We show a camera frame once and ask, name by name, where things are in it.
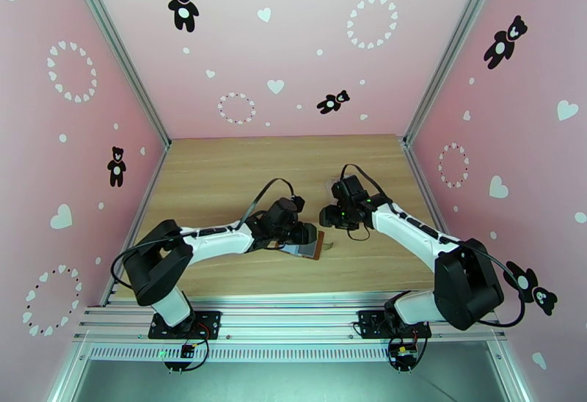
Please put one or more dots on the brown leather card holder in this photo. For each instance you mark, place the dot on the brown leather card holder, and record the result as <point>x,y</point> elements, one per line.
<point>309,249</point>

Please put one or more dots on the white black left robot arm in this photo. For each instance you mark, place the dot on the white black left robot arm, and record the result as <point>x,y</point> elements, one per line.
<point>215,242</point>

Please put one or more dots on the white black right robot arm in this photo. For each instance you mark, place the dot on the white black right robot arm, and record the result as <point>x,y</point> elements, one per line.
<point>412,231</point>

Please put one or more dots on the small black control board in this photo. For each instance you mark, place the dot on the small black control board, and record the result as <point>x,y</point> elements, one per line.
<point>186,350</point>
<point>406,355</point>

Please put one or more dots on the aluminium table side rail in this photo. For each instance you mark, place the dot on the aluminium table side rail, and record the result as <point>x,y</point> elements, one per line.
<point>426,185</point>
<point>146,203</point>

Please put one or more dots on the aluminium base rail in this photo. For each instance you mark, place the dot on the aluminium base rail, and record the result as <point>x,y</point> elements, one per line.
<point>298,318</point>

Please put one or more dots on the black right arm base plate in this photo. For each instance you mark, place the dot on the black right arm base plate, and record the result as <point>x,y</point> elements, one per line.
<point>367,325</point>

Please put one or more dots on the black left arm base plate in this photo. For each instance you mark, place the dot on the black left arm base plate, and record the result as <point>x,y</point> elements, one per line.
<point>208,322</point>

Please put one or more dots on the aluminium frame post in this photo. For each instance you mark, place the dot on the aluminium frame post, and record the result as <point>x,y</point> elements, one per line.
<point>454,47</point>
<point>119,52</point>

